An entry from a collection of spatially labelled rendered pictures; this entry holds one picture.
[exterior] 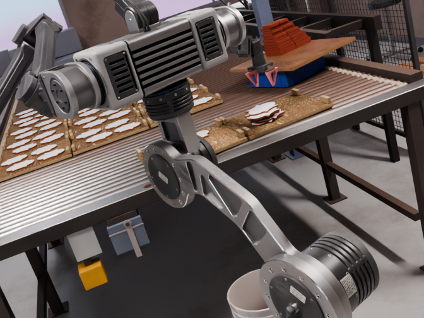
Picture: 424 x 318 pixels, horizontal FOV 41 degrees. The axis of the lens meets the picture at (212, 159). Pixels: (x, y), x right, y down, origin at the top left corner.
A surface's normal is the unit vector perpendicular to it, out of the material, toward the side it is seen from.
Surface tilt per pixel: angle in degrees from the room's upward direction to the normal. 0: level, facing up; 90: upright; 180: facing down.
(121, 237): 90
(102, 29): 90
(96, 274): 90
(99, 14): 90
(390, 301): 0
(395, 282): 0
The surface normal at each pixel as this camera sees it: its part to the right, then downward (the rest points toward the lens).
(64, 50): 0.30, 0.25
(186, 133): 0.61, 0.10
